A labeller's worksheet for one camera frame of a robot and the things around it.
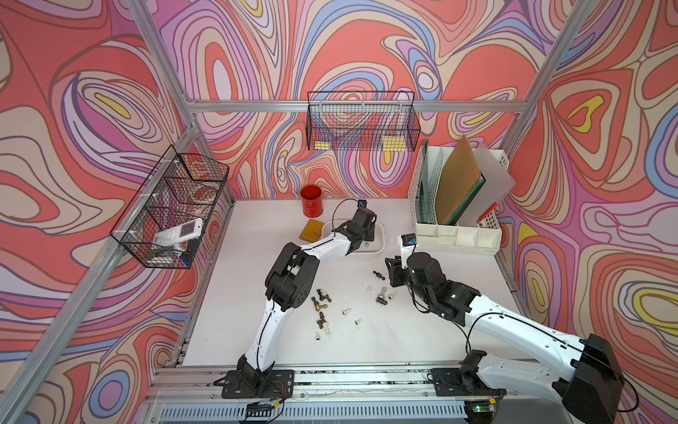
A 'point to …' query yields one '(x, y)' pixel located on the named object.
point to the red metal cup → (312, 201)
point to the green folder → (466, 202)
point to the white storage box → (373, 246)
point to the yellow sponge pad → (312, 230)
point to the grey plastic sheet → (498, 183)
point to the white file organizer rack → (484, 238)
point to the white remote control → (192, 229)
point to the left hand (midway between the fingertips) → (369, 226)
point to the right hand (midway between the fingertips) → (391, 266)
